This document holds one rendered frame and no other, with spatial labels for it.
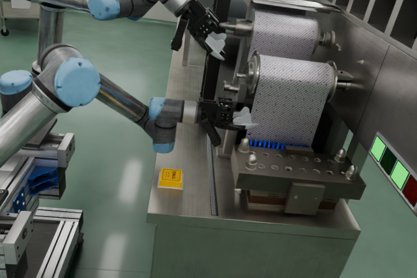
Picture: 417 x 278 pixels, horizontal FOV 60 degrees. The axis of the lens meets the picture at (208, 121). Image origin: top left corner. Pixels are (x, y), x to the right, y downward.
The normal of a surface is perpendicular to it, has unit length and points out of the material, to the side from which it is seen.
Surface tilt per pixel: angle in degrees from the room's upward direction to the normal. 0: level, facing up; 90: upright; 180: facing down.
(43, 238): 0
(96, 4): 90
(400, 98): 90
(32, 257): 0
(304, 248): 90
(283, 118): 90
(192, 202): 0
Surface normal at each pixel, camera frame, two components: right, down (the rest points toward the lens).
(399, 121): -0.99, -0.11
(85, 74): 0.66, 0.37
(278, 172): 0.14, -0.87
